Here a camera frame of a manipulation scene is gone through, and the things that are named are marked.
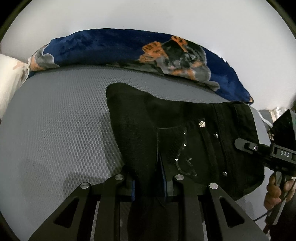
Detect blue floral fleece blanket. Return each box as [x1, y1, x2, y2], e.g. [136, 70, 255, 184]
[28, 28, 253, 104]

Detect black pants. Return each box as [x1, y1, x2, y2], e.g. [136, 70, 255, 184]
[106, 83, 264, 200]

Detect right hand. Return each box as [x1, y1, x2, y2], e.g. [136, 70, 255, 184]
[263, 175, 295, 210]

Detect white floral pillow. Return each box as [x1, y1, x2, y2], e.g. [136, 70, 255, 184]
[0, 54, 28, 120]

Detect black cable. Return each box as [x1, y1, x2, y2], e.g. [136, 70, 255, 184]
[253, 180, 296, 222]

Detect grey mesh mattress pad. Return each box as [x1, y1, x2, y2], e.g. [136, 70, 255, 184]
[0, 64, 271, 241]

